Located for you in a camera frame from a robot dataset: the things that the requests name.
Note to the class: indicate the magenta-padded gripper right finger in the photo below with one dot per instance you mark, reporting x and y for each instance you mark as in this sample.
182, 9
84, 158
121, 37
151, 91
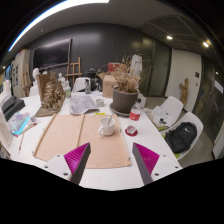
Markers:
146, 159

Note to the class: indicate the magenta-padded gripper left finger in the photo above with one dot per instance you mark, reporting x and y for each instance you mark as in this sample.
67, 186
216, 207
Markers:
77, 159

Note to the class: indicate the clear red-labelled drink bottle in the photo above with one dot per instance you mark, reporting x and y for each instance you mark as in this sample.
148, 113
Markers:
134, 115

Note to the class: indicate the flat round red coaster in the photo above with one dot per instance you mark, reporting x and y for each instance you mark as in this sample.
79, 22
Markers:
127, 133

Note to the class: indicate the black backpack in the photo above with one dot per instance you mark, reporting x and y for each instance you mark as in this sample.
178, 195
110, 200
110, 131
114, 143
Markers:
180, 137

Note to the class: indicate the white mug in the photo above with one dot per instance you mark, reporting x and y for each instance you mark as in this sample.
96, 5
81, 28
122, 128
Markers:
106, 128

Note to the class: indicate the stack of papers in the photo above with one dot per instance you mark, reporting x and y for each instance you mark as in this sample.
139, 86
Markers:
160, 115

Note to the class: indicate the yellow tag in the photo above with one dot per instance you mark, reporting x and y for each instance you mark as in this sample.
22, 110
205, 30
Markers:
100, 114

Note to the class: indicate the metal spoon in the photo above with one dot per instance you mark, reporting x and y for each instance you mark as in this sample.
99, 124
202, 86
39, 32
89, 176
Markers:
110, 119

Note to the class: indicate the open printed magazine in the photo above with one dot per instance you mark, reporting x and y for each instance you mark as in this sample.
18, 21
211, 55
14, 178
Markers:
83, 104

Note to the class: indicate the grey plant saucer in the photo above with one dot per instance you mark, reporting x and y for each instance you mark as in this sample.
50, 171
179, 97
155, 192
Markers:
115, 112

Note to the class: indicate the red pencil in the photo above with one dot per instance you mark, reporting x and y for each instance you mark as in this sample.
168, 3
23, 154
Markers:
21, 143

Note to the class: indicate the white plinth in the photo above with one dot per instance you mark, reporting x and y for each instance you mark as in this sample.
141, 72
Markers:
142, 100

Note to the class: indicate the small grey-lidded jar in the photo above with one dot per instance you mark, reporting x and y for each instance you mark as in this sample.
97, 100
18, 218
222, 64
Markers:
33, 118

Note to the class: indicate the white chair with green cushion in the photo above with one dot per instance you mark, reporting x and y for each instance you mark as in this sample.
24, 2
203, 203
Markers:
173, 105
193, 117

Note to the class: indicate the small white jar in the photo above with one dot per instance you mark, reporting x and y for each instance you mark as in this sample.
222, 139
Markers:
100, 102

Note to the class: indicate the dried plant in grey pot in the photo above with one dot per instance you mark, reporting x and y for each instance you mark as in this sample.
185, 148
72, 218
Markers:
124, 100

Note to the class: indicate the golden relief sculpture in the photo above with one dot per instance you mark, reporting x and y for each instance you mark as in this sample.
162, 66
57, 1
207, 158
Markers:
51, 96

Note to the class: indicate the colourful book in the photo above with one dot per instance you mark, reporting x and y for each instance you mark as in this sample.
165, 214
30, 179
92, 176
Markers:
19, 123

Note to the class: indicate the white bottle with green label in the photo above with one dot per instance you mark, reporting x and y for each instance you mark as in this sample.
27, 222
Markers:
68, 91

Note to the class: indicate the grey spray bottle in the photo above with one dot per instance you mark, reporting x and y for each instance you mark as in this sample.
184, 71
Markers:
88, 88

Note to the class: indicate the plain white chair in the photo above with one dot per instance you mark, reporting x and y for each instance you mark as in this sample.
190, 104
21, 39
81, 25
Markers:
79, 85

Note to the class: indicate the wooden figure sculpture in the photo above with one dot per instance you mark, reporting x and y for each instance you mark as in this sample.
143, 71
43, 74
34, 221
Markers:
184, 91

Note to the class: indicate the cardboard box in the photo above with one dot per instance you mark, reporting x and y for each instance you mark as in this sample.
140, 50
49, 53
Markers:
108, 85

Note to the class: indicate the white plaster figurine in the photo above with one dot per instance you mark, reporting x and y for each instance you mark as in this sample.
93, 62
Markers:
61, 80

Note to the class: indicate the black box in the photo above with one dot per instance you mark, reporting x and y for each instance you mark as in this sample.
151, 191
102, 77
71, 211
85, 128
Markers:
13, 106

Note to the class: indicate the wooden easel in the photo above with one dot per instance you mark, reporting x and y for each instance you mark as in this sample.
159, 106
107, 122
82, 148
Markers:
74, 68

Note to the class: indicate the white plaster bust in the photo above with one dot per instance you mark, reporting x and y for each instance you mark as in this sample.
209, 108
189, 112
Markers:
35, 76

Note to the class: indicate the tall white plaster statue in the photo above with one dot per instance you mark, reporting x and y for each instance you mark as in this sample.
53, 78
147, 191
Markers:
136, 65

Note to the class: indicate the red box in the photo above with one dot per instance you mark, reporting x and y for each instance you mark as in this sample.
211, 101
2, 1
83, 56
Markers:
113, 66

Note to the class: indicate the white cabinet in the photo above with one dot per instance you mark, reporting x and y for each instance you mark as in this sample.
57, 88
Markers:
20, 73

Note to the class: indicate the round ceiling light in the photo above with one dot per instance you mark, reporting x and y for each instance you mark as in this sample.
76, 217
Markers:
169, 37
206, 44

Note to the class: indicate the long ceiling strip light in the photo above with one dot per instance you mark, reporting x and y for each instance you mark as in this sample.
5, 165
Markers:
53, 11

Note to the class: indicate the dark wall screen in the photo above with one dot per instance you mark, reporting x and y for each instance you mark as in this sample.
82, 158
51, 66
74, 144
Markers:
51, 54

